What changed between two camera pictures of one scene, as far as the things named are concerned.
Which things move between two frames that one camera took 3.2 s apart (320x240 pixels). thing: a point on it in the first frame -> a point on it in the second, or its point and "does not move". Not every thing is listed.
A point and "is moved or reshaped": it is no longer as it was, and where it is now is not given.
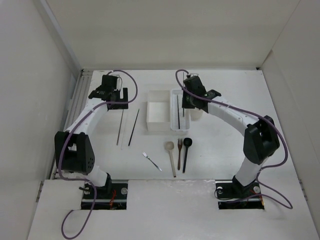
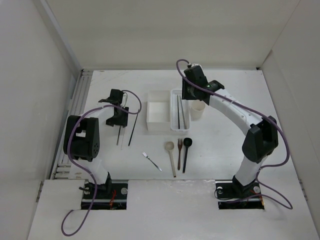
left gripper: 118,93 -> 121,122
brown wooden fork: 179,145 does not move
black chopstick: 178,111 does not move
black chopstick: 133,126 does not move
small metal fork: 151,161 does not move
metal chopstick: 183,104 is moved or reshaped
